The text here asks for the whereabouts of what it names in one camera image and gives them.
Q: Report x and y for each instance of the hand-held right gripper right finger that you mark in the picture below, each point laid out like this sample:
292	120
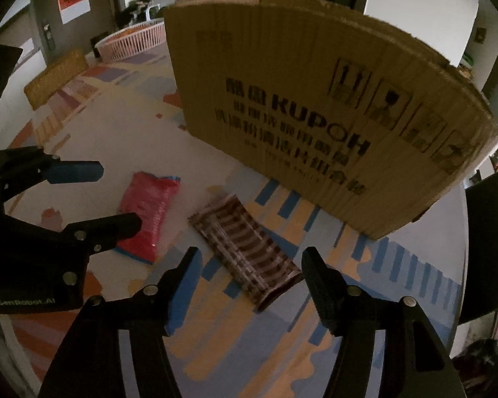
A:
321	286

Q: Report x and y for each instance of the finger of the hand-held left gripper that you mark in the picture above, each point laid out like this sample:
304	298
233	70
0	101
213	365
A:
76	172
108	228

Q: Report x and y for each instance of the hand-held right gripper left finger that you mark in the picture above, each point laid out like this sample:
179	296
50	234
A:
182	294

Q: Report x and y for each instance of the red snack packet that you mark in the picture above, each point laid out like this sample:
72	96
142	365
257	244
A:
149	199

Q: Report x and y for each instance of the brown striped snack packet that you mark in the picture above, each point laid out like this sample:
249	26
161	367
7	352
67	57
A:
249	248

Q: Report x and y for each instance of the printed cardboard box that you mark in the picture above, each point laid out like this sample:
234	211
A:
294	70

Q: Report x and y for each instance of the woven straw basket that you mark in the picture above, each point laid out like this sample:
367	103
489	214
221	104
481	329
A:
56	78

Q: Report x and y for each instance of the dark bag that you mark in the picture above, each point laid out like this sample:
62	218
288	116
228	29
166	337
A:
483	354

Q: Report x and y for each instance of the dark bundle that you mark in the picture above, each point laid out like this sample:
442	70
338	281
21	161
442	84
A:
137	6

